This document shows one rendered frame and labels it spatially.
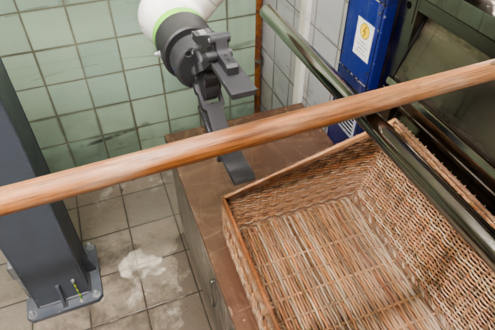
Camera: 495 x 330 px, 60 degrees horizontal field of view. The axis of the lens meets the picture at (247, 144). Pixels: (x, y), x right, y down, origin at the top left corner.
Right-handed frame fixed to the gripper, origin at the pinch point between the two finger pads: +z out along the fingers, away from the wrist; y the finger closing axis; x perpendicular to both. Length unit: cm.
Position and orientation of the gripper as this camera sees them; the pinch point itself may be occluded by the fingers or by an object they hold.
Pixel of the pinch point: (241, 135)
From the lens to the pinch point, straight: 52.3
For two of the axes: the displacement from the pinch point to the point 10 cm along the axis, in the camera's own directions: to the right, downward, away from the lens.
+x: -9.3, 2.5, -2.8
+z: 3.7, 6.2, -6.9
